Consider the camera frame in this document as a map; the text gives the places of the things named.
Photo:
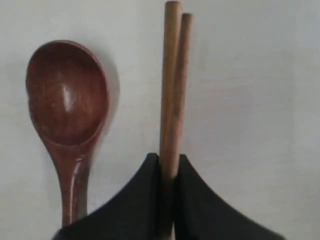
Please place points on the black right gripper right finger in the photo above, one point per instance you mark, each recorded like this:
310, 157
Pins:
201, 214

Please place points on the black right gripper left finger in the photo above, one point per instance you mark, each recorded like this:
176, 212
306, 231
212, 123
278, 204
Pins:
129, 215

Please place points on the brown wooden spoon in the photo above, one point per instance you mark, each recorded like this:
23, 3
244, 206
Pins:
68, 102

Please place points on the wooden chopstick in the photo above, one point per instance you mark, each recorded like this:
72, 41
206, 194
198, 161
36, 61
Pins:
179, 88
171, 35

